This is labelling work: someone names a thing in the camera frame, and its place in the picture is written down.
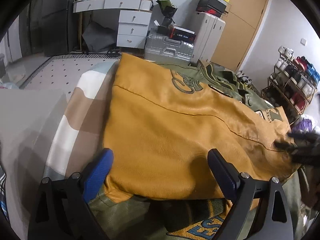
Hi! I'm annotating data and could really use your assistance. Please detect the stacked shoe boxes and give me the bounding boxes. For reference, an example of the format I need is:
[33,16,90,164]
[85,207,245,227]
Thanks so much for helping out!
[196,0,229,18]

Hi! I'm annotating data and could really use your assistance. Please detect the wooden shoe rack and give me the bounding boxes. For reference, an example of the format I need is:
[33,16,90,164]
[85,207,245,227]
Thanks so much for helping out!
[261,46,319,124]

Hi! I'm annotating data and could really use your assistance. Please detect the black refrigerator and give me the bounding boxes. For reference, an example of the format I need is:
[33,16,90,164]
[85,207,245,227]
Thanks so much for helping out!
[18,0,79,57]

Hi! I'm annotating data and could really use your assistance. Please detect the black red box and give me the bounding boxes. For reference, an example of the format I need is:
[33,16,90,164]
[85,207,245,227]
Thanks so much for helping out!
[169,25,196,43]

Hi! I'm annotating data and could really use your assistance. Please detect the silver aluminium suitcase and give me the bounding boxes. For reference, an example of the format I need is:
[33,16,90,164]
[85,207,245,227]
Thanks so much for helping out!
[144,29,194,64]

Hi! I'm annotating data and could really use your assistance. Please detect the grey pillow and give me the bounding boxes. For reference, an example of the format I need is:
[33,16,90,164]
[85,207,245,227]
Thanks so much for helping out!
[1,89,67,239]

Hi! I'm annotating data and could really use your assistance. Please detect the dark flower bouquet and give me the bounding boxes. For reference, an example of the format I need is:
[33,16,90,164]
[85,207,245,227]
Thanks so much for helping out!
[157,0,177,27]

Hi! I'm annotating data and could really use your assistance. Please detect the green yellow varsity jacket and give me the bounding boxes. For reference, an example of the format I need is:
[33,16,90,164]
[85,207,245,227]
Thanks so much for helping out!
[89,54,311,239]

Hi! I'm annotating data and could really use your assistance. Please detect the checkered bed sheet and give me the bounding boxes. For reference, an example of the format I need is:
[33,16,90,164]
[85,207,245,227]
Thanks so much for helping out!
[43,60,120,180]

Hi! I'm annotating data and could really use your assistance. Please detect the white dressing desk with drawers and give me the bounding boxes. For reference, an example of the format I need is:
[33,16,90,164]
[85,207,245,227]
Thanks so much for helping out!
[73,0,153,49]

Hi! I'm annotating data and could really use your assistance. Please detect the blue white plaid folded cloth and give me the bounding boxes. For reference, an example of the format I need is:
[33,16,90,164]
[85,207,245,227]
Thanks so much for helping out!
[0,168,9,221]

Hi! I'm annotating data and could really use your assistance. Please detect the purple bag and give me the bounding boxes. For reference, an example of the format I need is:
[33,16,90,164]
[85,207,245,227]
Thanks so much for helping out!
[291,118,317,133]

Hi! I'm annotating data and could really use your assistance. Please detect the wooden door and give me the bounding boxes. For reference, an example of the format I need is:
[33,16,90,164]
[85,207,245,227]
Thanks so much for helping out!
[211,0,268,71]

